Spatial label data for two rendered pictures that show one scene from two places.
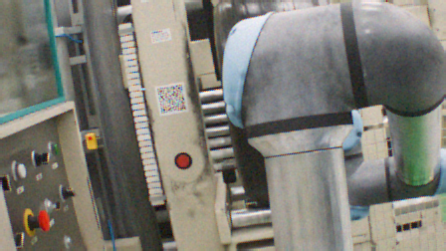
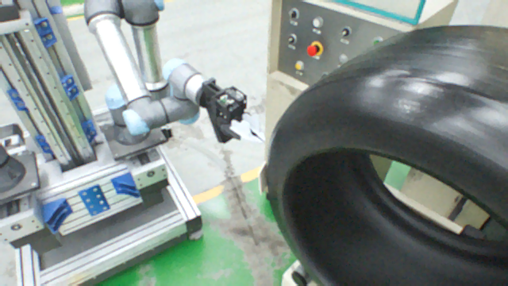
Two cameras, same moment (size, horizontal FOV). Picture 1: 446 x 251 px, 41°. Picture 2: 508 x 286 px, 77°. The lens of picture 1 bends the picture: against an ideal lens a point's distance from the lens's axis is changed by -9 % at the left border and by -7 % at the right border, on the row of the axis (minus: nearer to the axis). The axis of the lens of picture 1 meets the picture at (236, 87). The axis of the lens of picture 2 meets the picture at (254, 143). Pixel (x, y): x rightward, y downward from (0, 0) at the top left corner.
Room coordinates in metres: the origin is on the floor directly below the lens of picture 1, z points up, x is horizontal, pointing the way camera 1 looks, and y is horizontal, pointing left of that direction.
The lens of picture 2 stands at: (1.70, -0.58, 1.65)
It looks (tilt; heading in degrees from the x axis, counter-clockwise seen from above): 43 degrees down; 134
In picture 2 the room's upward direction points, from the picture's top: straight up
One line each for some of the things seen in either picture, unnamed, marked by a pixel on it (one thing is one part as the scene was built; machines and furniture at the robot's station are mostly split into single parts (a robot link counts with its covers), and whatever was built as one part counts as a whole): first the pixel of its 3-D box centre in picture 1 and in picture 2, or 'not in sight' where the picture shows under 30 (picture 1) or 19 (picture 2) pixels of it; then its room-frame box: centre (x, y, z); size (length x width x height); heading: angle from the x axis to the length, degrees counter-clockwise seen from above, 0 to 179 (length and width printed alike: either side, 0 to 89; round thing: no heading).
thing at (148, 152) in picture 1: (142, 115); not in sight; (1.64, 0.25, 1.19); 0.05 x 0.04 x 0.48; 0
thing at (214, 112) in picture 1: (205, 136); not in sight; (2.07, 0.13, 1.05); 0.20 x 0.15 x 0.30; 90
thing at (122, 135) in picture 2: not in sight; (130, 125); (0.58, -0.18, 0.77); 0.15 x 0.15 x 0.10
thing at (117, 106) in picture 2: not in sight; (124, 102); (0.58, -0.17, 0.88); 0.13 x 0.12 x 0.14; 76
